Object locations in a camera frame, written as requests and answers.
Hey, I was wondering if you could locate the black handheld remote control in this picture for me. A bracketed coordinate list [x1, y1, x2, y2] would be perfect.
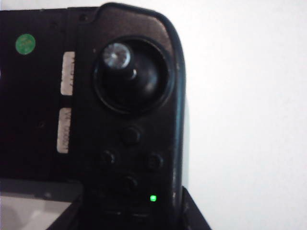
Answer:
[0, 1, 190, 230]

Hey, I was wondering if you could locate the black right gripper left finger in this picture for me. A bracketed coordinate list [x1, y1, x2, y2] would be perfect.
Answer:
[0, 178, 85, 230]

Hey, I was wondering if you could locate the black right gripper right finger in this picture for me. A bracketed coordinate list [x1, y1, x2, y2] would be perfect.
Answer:
[173, 186, 213, 230]

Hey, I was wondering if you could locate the black metal-tipped joystick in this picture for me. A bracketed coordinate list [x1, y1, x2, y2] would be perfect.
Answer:
[101, 42, 139, 81]

